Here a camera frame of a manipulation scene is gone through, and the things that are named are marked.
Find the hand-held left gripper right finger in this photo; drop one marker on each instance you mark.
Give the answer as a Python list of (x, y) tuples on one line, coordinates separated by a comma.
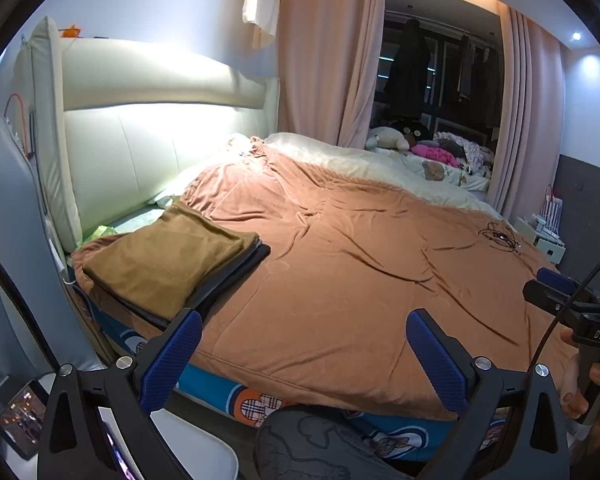
[(435, 357)]

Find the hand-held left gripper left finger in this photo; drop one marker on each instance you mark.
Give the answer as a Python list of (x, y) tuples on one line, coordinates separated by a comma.
[(172, 360)]

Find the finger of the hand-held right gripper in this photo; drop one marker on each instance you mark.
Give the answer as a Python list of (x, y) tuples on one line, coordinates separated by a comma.
[(545, 295), (555, 276)]

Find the olive printed t-shirt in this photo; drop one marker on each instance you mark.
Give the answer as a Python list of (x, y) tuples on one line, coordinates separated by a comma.
[(165, 255)]

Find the dark folded clothes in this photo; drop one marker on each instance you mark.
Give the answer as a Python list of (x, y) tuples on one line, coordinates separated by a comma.
[(245, 260)]

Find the dark hanging clothes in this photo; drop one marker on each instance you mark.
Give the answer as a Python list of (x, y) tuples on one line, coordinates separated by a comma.
[(485, 80)]

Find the person's right hand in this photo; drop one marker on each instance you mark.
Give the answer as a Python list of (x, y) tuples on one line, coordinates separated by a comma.
[(572, 390)]

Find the white bedside cabinet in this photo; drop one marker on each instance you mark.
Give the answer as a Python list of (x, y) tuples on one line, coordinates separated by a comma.
[(550, 250)]

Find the blue cartoon printed bedsheet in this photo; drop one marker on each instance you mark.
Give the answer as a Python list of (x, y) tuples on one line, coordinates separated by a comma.
[(220, 390)]

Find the white pink desk organizer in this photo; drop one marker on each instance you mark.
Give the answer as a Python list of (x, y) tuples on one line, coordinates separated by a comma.
[(552, 215)]

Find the brown blanket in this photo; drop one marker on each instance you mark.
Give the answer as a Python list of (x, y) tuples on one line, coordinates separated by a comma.
[(355, 270)]

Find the pale printed bedsheet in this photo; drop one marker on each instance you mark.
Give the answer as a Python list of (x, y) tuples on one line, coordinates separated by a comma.
[(460, 182)]

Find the person's patterned trouser leg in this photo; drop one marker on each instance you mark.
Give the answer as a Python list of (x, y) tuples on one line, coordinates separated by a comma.
[(320, 445)]

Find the black smartphone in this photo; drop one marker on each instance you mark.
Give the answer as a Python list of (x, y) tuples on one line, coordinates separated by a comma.
[(22, 417)]

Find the pink cloth pile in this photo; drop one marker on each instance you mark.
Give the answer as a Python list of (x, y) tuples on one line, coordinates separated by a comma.
[(430, 152)]

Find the cream duvet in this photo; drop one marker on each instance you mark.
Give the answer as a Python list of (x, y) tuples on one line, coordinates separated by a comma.
[(370, 170)]

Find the black plush toy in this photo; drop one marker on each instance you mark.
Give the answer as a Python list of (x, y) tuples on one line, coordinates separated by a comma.
[(410, 127)]

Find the cream bed headboard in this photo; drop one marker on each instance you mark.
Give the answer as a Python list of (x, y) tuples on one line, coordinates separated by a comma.
[(145, 145)]

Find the white plush toy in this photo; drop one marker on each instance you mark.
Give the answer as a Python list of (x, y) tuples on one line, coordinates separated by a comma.
[(387, 137)]

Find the grey leather chair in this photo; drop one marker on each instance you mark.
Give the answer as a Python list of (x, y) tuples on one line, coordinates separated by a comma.
[(10, 210)]

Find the dark hanging coat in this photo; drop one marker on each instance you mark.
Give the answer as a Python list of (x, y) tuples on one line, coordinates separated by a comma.
[(410, 70)]

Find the small orange object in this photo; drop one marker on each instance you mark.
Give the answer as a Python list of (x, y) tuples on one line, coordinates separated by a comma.
[(70, 31)]

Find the white hanging cloth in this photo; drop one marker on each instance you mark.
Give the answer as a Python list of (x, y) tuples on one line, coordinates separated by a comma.
[(265, 0)]

